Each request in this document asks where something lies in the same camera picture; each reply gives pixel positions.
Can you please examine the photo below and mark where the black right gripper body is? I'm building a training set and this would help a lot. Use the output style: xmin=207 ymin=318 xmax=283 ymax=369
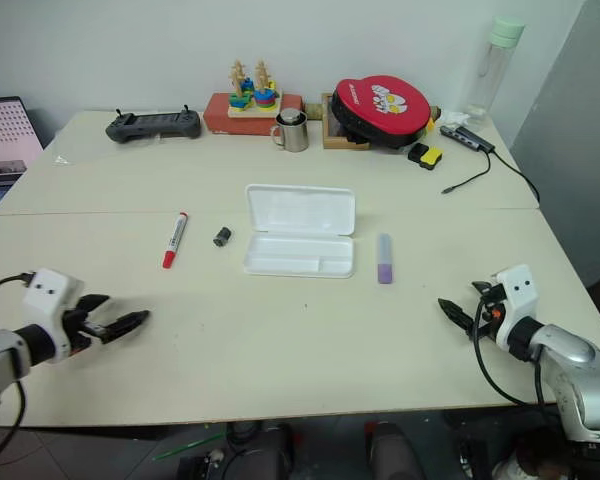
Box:
xmin=471 ymin=284 xmax=506 ymax=342

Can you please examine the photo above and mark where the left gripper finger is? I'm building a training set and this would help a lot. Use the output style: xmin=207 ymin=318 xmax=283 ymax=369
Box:
xmin=77 ymin=293 xmax=112 ymax=314
xmin=101 ymin=309 xmax=151 ymax=345

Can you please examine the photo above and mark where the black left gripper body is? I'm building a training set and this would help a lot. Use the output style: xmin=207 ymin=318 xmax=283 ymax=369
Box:
xmin=62 ymin=308 xmax=107 ymax=357

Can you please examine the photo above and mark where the white plastic case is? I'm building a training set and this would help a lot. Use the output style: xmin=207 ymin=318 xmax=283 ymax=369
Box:
xmin=243 ymin=183 xmax=357 ymax=280

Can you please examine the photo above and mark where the purple eraser stick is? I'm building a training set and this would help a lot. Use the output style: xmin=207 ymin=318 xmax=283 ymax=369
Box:
xmin=376 ymin=232 xmax=396 ymax=285

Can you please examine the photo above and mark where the red whiteboard marker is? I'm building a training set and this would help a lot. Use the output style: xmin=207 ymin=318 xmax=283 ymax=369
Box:
xmin=161 ymin=211 xmax=190 ymax=270

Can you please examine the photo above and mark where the green stick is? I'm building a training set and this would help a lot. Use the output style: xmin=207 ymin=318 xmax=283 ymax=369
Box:
xmin=152 ymin=433 xmax=227 ymax=462

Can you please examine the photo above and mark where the yellow black block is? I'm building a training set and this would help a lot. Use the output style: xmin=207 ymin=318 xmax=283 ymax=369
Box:
xmin=418 ymin=147 xmax=445 ymax=171

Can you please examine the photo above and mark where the grey usb hub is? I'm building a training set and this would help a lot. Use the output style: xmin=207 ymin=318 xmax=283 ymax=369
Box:
xmin=439 ymin=124 xmax=497 ymax=154

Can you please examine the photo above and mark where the grey panel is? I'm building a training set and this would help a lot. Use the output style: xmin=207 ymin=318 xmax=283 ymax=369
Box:
xmin=509 ymin=0 xmax=600 ymax=291

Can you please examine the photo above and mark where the crumpled white tissue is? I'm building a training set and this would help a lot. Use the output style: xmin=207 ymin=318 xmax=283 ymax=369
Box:
xmin=437 ymin=108 xmax=474 ymax=129

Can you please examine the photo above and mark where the dark rounded shape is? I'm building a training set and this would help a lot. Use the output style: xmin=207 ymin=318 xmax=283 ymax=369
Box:
xmin=177 ymin=423 xmax=294 ymax=480

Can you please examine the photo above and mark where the dark grey remote controller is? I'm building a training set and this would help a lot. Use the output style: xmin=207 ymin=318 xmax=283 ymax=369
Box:
xmin=104 ymin=104 xmax=203 ymax=145

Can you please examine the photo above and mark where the laptop computer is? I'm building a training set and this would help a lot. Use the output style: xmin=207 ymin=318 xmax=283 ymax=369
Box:
xmin=0 ymin=96 xmax=46 ymax=227

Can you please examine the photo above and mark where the red black boxing pad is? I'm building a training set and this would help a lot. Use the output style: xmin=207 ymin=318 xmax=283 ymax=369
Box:
xmin=329 ymin=74 xmax=431 ymax=150

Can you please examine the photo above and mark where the clear bottle green lid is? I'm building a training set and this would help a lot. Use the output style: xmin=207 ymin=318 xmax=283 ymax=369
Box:
xmin=464 ymin=15 xmax=526 ymax=133

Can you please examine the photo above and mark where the wooden box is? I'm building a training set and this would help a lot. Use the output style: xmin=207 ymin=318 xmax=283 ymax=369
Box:
xmin=321 ymin=92 xmax=376 ymax=150

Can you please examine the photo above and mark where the red cardboard box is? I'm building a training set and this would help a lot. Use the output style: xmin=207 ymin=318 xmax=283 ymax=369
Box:
xmin=203 ymin=91 xmax=306 ymax=136

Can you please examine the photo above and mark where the steel mug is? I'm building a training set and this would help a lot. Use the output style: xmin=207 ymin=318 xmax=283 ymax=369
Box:
xmin=270 ymin=110 xmax=310 ymax=153

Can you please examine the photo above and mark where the wooden colourful stacking toy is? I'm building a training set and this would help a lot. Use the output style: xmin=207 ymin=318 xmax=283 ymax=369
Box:
xmin=226 ymin=58 xmax=284 ymax=120

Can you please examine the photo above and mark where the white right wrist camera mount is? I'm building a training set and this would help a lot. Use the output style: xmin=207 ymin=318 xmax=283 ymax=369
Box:
xmin=494 ymin=264 xmax=541 ymax=352

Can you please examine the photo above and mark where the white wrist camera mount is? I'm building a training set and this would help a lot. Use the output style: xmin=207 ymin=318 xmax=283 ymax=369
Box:
xmin=21 ymin=268 xmax=86 ymax=365
xmin=494 ymin=264 xmax=541 ymax=352

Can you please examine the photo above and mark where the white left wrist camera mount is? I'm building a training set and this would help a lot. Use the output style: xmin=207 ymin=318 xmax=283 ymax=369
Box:
xmin=21 ymin=268 xmax=86 ymax=365

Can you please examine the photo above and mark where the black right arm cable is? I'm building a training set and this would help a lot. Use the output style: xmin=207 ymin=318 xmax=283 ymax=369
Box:
xmin=472 ymin=294 xmax=561 ymax=409

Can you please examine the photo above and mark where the black usb hub cable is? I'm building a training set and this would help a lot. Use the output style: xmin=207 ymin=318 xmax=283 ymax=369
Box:
xmin=442 ymin=149 xmax=493 ymax=196

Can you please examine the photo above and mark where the long black cable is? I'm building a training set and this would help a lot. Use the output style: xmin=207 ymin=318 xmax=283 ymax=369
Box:
xmin=489 ymin=149 xmax=542 ymax=204

